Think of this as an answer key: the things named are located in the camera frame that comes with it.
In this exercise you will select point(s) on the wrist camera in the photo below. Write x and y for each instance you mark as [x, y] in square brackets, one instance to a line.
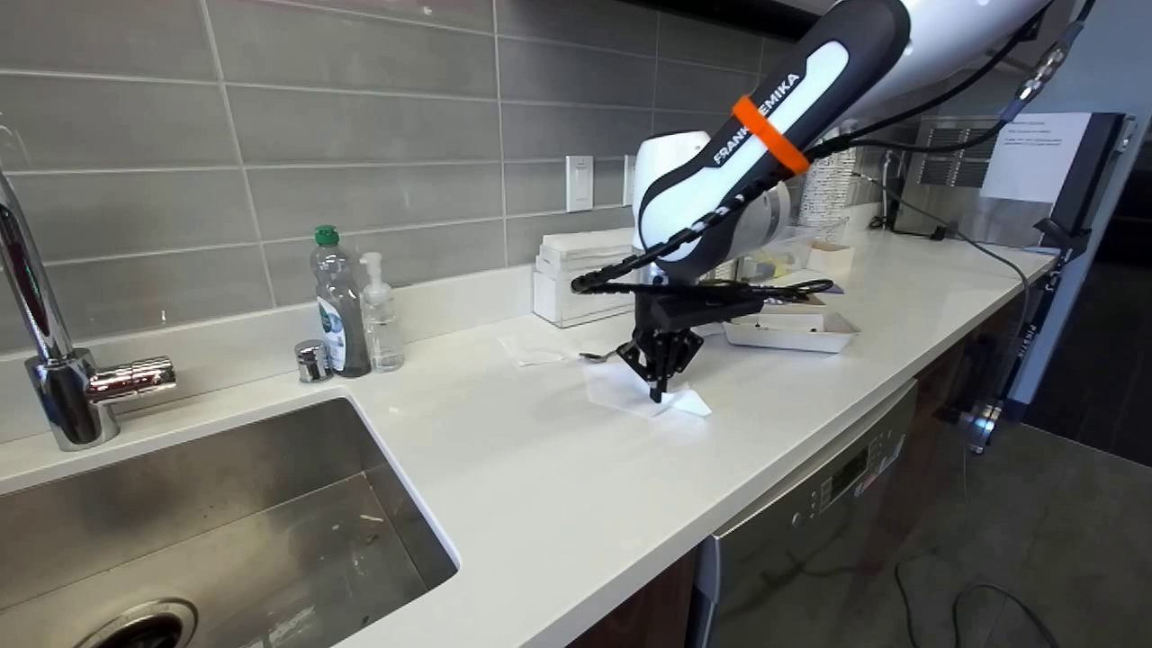
[731, 307]

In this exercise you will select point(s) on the chrome counter button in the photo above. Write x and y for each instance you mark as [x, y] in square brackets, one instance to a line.
[313, 362]

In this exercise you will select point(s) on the stainless steel dishwasher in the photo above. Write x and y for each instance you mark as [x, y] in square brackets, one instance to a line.
[810, 531]

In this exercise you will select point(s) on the black stand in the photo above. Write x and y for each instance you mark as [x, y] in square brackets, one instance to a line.
[1075, 207]

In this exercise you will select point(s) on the white paper napkin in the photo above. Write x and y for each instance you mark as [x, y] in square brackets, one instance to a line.
[621, 387]
[533, 351]

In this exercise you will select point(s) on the chrome kitchen tap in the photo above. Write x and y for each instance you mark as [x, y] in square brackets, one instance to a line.
[56, 378]

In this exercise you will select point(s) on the white rectangular tray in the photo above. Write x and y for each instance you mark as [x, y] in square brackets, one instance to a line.
[792, 335]

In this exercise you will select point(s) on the metal spoon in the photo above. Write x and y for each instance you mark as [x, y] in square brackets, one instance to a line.
[596, 356]

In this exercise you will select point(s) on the white wall switch plate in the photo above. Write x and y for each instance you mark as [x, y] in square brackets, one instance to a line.
[580, 183]
[628, 180]

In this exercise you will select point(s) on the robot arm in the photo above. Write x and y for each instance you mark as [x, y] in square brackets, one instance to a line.
[864, 63]

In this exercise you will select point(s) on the white paper notice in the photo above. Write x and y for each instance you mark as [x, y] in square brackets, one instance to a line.
[1035, 157]

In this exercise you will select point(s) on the stack of paper cups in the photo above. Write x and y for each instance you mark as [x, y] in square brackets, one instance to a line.
[826, 193]

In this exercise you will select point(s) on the stainless steel appliance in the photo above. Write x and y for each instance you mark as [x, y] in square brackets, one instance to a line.
[945, 198]

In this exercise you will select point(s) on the crumpled white paper napkin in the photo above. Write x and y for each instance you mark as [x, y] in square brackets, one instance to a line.
[533, 351]

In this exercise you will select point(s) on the white napkin box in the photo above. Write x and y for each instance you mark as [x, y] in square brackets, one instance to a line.
[576, 279]

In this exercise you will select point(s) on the clear pump soap bottle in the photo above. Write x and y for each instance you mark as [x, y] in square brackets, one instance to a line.
[382, 319]

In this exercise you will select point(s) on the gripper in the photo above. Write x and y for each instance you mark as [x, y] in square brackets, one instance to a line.
[664, 319]

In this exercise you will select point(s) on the green cap dish soap bottle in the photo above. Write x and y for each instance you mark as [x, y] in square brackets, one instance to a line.
[340, 310]

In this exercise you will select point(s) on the clear plastic container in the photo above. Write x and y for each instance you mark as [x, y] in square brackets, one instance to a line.
[792, 252]

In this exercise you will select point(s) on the stainless steel sink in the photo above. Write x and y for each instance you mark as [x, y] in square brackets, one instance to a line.
[225, 531]

